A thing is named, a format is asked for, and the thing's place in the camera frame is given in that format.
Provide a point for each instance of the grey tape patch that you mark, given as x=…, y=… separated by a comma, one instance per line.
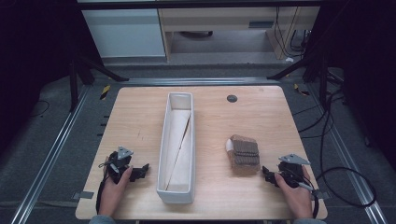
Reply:
x=83, y=195
x=322, y=195

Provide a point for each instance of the metal floor rail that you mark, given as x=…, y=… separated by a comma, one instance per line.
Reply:
x=199, y=81
x=43, y=161
x=345, y=149

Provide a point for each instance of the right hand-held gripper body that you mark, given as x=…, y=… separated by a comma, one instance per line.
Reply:
x=292, y=174

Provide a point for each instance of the black tripod stand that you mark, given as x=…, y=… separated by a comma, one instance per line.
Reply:
x=322, y=77
x=73, y=84

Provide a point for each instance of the person's left hand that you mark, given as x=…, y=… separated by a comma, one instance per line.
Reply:
x=113, y=193

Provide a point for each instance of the person's right hand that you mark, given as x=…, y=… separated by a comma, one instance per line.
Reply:
x=295, y=199

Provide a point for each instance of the long white storage box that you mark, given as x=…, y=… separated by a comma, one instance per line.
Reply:
x=177, y=149

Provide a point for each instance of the yellow and black tape strip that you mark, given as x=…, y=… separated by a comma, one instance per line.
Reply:
x=300, y=89
x=105, y=92

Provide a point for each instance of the brown ridged block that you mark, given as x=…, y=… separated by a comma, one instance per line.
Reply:
x=245, y=154

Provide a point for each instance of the white cabinet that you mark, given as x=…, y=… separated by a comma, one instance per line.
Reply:
x=124, y=31

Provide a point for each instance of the dark round table grommet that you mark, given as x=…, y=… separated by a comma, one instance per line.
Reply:
x=232, y=98

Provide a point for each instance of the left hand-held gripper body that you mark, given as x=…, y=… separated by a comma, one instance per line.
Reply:
x=120, y=161

